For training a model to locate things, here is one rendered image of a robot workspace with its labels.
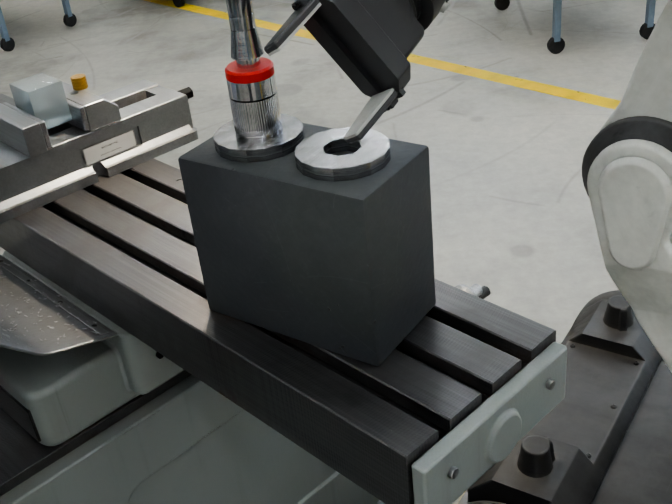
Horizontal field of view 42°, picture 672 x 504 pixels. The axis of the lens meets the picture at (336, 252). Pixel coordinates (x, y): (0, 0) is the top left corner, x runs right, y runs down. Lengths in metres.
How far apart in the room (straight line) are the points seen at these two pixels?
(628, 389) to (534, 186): 1.85
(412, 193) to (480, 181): 2.37
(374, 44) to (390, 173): 0.11
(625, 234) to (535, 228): 1.86
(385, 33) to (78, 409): 0.62
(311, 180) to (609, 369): 0.74
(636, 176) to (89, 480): 0.77
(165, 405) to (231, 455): 0.19
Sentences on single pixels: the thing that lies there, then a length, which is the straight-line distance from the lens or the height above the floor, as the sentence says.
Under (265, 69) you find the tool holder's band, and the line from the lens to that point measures 0.85.
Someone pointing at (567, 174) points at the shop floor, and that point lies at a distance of 3.26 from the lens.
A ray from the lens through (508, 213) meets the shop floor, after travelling 3.01.
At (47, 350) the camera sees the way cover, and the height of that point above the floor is 0.88.
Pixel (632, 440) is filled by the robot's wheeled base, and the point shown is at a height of 0.57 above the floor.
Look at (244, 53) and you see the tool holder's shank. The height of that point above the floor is 1.22.
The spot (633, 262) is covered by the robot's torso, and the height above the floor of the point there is 0.91.
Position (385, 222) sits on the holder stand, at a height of 1.08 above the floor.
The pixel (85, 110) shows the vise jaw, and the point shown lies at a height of 1.04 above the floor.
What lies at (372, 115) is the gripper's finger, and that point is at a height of 1.17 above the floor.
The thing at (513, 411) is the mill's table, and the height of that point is 0.91.
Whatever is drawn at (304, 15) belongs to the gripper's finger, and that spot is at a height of 1.26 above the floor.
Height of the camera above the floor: 1.48
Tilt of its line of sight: 31 degrees down
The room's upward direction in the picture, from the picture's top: 6 degrees counter-clockwise
